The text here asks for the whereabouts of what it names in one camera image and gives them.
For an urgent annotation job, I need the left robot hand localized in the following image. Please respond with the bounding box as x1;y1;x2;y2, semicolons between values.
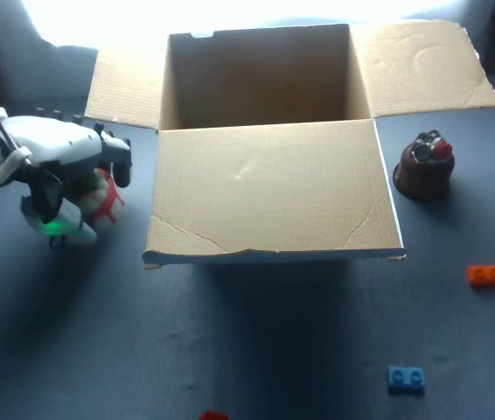
1;107;134;249

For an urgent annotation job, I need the orange toy brick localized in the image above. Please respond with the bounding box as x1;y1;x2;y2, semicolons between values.
466;264;495;288

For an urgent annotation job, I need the grey table cloth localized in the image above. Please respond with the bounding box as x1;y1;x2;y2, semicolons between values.
0;0;495;420

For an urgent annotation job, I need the cardboard box with white outside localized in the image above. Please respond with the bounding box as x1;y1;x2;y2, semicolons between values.
84;19;495;271

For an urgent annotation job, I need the blue toy brick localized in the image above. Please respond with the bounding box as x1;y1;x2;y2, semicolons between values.
387;366;426;396

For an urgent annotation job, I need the cream round object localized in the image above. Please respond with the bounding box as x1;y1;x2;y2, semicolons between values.
79;168;126;228

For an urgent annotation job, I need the brown chocolate toy cake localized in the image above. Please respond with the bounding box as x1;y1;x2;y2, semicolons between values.
394;129;457;201

